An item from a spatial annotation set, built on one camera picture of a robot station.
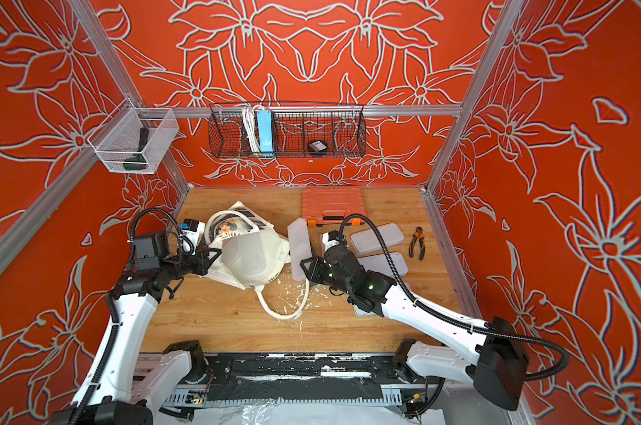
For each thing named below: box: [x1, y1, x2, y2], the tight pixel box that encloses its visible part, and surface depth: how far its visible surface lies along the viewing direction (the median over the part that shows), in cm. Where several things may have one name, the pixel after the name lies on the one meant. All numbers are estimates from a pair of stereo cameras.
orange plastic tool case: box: [301, 186, 366, 227], surface depth 109 cm
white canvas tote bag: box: [202, 200, 309, 321], surface depth 90 cm
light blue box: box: [256, 109, 274, 157], surface depth 92 cm
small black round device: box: [308, 139, 328, 152], surface depth 97 cm
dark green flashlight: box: [123, 127, 149, 171], surface depth 81 cm
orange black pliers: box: [409, 226, 425, 262], surface depth 102 cm
